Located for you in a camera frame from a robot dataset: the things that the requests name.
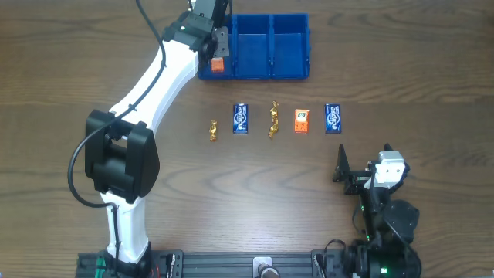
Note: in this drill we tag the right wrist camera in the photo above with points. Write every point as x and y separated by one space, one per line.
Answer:
386 170

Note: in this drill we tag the blue candy pack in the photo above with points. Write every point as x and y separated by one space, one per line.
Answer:
332 118
240 118

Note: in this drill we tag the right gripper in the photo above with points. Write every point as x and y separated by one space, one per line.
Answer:
357 181

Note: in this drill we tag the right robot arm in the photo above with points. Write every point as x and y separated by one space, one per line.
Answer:
401 220

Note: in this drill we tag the blue tray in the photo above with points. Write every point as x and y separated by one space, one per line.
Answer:
252 50

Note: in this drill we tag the orange candy box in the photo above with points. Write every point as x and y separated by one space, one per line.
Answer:
217 65
301 123

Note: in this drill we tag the mounting rail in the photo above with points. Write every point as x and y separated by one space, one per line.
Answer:
224 264

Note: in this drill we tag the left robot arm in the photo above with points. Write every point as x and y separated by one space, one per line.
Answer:
173 73

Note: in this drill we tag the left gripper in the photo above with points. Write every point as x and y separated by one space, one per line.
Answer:
212 9

